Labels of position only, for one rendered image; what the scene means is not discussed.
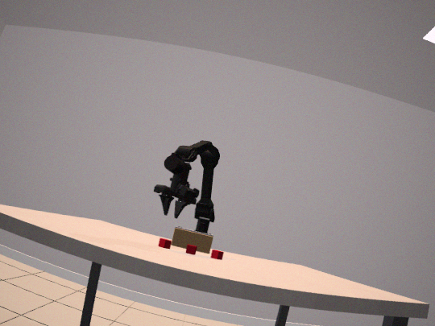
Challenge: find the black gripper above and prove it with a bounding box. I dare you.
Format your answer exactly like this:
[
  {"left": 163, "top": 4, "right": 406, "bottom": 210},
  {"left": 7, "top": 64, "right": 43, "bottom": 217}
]
[{"left": 154, "top": 175, "right": 197, "bottom": 218}]

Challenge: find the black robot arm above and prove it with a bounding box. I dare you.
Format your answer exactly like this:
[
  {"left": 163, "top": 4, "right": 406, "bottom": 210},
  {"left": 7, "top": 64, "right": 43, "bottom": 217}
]
[{"left": 164, "top": 140, "right": 220, "bottom": 234}]

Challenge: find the red cube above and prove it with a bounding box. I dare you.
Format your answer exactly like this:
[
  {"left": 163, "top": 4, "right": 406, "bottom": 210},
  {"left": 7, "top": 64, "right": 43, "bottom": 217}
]
[
  {"left": 159, "top": 238, "right": 172, "bottom": 249},
  {"left": 210, "top": 250, "right": 224, "bottom": 259},
  {"left": 186, "top": 244, "right": 197, "bottom": 255}
]

